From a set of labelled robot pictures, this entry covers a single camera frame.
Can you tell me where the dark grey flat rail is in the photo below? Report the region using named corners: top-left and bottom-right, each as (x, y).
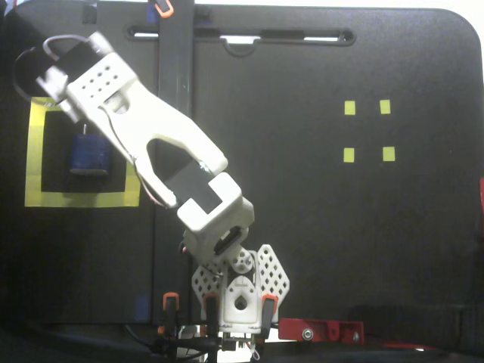
top-left (153, 0), bottom-right (194, 326)

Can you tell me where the forearm servo wire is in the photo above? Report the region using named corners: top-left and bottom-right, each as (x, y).
top-left (98, 105), bottom-right (178, 209)

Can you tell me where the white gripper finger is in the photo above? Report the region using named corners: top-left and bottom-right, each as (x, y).
top-left (56, 95), bottom-right (82, 124)

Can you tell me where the black folding table handle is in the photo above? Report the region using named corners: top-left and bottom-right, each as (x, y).
top-left (126, 24), bottom-right (357, 57)

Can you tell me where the orange black spring clamp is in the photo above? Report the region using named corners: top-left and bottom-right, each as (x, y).
top-left (149, 0), bottom-right (175, 19)
top-left (161, 291), bottom-right (182, 337)
top-left (202, 293), bottom-right (221, 337)
top-left (262, 293), bottom-right (280, 337)

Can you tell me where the blue and white charger plug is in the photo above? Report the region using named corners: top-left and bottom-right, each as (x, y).
top-left (69, 123), bottom-right (113, 177)

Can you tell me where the black power cable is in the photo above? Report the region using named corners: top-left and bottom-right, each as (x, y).
top-left (123, 323), bottom-right (228, 358)

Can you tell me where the gripper servo wire loop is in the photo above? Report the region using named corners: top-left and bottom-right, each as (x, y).
top-left (12, 33), bottom-right (80, 101)

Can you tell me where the red triangular metal bracket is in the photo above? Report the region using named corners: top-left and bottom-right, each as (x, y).
top-left (278, 317), bottom-right (330, 343)

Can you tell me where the yellow tape square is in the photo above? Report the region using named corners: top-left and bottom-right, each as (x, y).
top-left (24, 96), bottom-right (141, 208)

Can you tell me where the red screw clamp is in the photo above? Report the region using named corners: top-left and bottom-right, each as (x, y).
top-left (327, 320), bottom-right (365, 345)

